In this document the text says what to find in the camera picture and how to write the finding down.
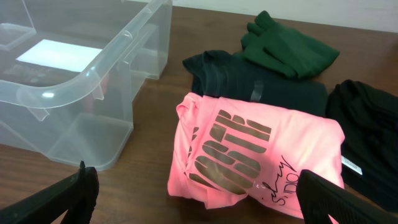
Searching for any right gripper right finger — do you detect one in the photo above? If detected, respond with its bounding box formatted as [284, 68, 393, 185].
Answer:
[296, 170, 397, 224]

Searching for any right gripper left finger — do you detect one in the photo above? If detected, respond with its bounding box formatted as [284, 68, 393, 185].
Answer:
[1, 162, 100, 224]

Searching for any black folded garment right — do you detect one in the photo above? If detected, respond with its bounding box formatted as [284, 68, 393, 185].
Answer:
[326, 80, 397, 213]

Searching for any pink printed t-shirt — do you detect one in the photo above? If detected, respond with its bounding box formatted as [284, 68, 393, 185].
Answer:
[167, 93, 345, 218]

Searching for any clear plastic storage bin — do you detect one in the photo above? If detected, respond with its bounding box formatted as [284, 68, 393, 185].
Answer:
[1, 0, 173, 170]

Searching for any white label in bin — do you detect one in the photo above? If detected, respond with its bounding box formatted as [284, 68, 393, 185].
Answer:
[16, 39, 101, 72]

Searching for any green folded garment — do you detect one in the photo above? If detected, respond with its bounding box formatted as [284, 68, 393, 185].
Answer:
[236, 11, 340, 80]

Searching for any dark navy folded shirt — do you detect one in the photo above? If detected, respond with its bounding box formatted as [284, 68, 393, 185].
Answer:
[182, 50, 328, 117]

